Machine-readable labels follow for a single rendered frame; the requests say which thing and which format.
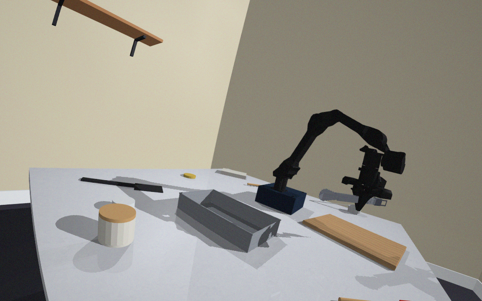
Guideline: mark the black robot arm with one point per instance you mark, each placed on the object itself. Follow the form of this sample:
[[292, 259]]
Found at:
[[390, 161]]

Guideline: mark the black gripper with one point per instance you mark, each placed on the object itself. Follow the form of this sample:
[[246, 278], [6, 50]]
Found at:
[[365, 186]]

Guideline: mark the grey cylindrical container with tan lid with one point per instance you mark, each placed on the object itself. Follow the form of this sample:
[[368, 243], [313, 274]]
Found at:
[[116, 225]]

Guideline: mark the wooden board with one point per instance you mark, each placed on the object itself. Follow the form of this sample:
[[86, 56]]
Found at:
[[365, 242]]

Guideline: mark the white cylinder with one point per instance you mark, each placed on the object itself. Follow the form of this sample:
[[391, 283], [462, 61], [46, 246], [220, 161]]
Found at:
[[124, 200]]

